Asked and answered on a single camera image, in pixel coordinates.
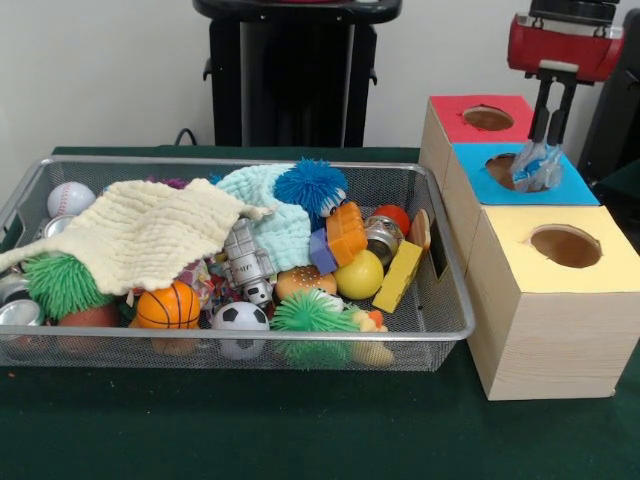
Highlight shallow mesh bin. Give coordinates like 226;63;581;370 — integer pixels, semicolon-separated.
0;154;476;374

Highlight cream knitted cloth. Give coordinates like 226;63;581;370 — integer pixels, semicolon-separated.
0;178;276;296

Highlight small soccer ball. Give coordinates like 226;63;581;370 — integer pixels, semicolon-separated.
210;301;271;361

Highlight yellow ball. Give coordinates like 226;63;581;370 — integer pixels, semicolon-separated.
334;248;385;301

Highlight small orange basketball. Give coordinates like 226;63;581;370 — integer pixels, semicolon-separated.
135;280;201;330

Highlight wooden box with three holes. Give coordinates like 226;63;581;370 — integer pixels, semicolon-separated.
418;94;640;401

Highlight yellow block toy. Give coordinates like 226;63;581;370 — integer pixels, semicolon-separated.
371;241;424;314

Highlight blue spiky ball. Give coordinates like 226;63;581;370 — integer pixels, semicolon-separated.
273;158;350;219

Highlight light blue knitted cloth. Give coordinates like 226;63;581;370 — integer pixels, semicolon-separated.
214;163;321;271

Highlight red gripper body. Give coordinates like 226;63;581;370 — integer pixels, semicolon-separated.
507;18;625;84

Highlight orange and purple toy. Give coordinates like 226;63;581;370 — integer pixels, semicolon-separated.
308;201;369;275

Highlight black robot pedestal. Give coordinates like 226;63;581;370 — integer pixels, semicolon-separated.
192;0;404;149

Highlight green spiky ball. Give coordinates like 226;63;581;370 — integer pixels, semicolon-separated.
269;288;362;370
22;252;114;321

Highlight dark green side tablecloth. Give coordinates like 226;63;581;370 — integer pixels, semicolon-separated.
589;159;640;211

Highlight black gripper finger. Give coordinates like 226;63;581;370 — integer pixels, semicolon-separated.
547;80;578;147
529;73;556;145

